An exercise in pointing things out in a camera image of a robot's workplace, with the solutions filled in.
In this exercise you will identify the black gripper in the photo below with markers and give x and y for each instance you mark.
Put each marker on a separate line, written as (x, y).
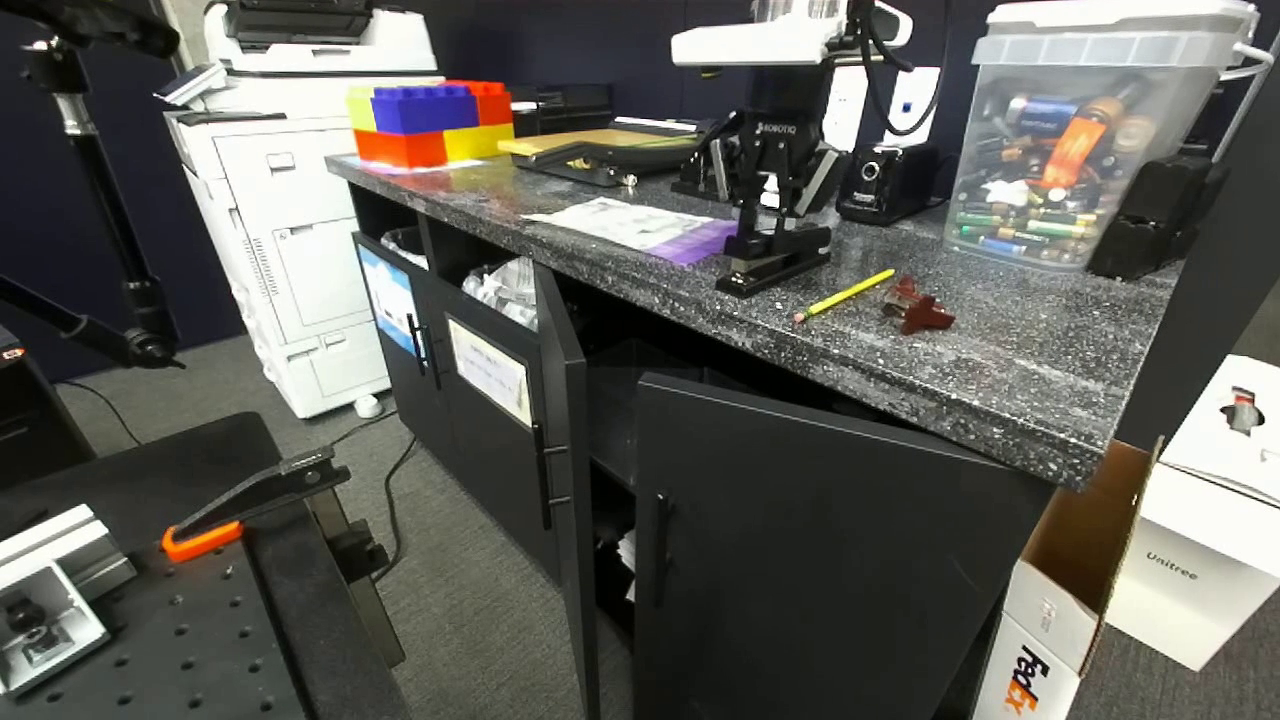
(767, 154)

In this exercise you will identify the black stapler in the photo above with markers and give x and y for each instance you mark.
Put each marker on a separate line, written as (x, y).
(773, 266)

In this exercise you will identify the yellow pencil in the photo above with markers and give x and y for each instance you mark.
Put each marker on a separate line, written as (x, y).
(845, 293)

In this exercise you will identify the black electric pencil sharpener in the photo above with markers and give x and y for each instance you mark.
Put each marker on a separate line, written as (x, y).
(882, 186)

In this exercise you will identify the white paper sheet purple edge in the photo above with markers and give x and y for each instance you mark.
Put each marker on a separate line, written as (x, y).
(615, 220)

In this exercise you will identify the red patterned packet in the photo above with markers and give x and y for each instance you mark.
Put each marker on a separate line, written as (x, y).
(921, 313)

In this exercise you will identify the black paper trimmer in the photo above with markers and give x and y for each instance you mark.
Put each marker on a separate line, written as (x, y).
(600, 142)

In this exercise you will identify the clear plastic bags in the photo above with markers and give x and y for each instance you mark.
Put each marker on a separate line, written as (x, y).
(507, 286)

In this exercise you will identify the clear plastic storage bin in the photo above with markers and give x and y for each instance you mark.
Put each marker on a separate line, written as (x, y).
(1066, 161)

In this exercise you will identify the yellow toy block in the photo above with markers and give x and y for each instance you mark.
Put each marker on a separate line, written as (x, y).
(481, 142)

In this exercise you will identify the red toy block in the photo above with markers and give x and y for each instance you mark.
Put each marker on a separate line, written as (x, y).
(488, 101)

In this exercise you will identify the white paper label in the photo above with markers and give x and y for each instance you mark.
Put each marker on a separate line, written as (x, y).
(488, 373)

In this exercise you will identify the blue toy block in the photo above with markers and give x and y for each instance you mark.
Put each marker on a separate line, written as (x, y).
(426, 110)

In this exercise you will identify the black plastic holder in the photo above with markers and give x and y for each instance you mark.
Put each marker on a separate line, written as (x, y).
(1144, 220)

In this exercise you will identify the orange toy block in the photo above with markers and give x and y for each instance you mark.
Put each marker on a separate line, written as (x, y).
(402, 148)

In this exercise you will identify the blue paper label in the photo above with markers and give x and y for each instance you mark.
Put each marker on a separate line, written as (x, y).
(389, 302)

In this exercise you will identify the black cabinet door blue label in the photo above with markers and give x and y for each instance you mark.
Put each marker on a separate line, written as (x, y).
(402, 387)

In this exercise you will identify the yellow-green toy block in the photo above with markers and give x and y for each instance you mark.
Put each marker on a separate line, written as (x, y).
(362, 110)

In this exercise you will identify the white office printer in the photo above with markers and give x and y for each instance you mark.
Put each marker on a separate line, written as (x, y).
(305, 266)

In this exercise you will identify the white cardboard shipping box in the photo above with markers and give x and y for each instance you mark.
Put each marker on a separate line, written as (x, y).
(1052, 627)

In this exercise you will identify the white cardboard box penguin print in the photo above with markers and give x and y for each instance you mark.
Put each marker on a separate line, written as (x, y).
(1203, 560)

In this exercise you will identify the black camera tripod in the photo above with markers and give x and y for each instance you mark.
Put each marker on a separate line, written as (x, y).
(95, 174)

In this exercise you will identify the silver aluminium mount block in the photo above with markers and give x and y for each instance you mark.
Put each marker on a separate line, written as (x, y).
(55, 615)

